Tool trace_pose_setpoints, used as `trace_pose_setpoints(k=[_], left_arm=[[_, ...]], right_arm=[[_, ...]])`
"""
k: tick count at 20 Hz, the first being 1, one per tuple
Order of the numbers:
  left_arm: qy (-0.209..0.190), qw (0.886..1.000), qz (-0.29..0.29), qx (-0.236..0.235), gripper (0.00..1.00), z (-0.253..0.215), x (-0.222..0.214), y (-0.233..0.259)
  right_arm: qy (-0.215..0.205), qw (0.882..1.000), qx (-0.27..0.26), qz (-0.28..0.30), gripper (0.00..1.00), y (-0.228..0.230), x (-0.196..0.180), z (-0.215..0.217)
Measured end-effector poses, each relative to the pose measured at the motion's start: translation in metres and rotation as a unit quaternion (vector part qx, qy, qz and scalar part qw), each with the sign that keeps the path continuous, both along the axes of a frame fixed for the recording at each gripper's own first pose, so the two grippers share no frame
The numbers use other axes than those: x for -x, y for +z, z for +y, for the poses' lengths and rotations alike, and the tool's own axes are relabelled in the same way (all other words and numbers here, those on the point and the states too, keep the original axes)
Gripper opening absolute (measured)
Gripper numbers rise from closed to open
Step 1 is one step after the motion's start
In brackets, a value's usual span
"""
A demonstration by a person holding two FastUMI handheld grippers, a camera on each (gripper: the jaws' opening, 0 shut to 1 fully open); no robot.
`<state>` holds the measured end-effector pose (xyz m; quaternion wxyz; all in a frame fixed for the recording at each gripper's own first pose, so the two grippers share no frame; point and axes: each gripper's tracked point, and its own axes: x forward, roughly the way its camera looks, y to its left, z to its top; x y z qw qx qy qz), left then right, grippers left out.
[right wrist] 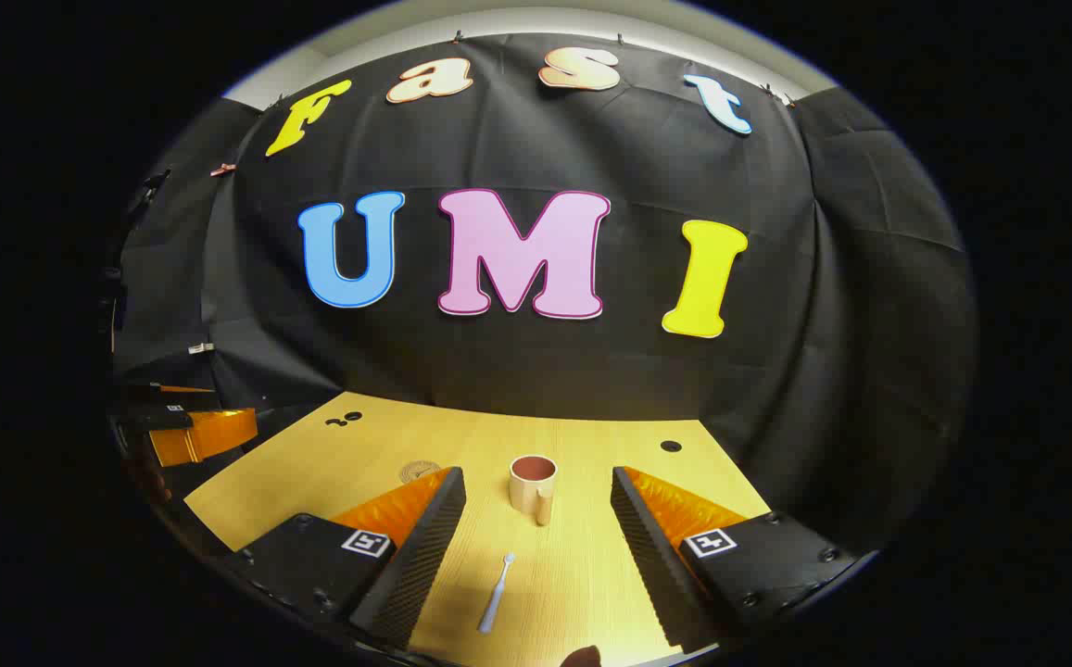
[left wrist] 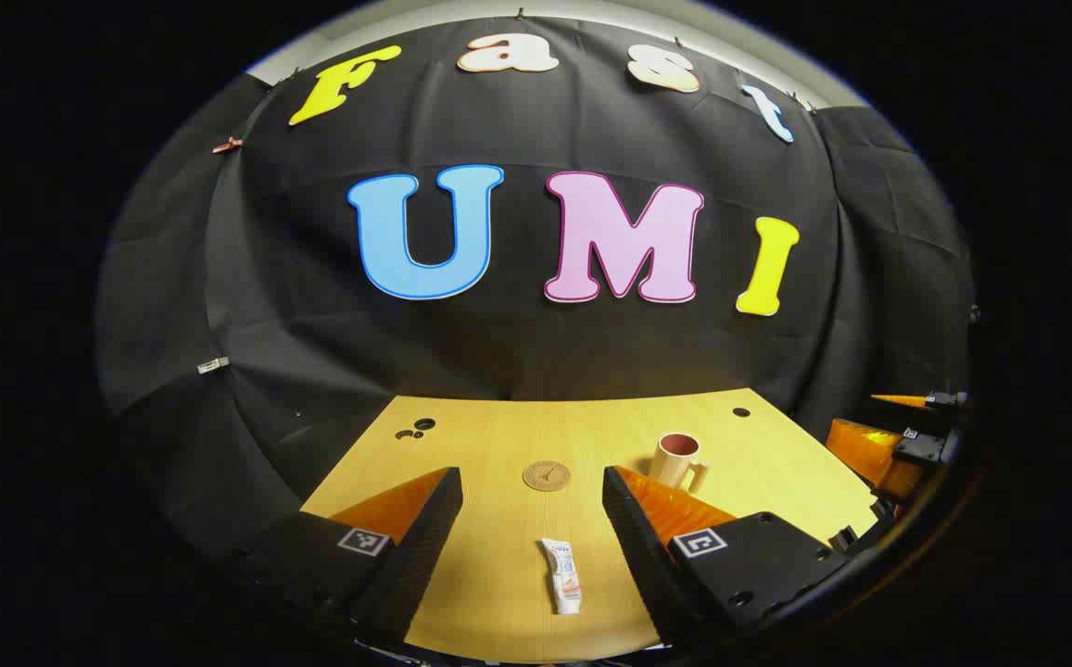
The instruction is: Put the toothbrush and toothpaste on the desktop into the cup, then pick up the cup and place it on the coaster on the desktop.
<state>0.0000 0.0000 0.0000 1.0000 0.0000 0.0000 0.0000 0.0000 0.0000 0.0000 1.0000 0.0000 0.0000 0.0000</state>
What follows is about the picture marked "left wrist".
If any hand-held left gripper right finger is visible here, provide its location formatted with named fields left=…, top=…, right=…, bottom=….
left=602, top=466, right=856, bottom=651

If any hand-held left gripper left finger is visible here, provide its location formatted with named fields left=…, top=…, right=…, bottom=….
left=221, top=466, right=464, bottom=653

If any white toothpaste tube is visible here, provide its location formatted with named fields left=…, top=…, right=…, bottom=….
left=540, top=537, right=584, bottom=616

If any black backdrop cloth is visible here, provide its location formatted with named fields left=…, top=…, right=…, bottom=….
left=95, top=14, right=977, bottom=561

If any beige cup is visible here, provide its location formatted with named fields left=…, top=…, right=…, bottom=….
left=653, top=433, right=713, bottom=494

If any yellow wooden desktop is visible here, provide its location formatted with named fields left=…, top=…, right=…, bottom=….
left=299, top=387, right=881, bottom=663

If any round brown coaster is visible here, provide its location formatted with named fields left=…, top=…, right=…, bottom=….
left=523, top=460, right=572, bottom=492

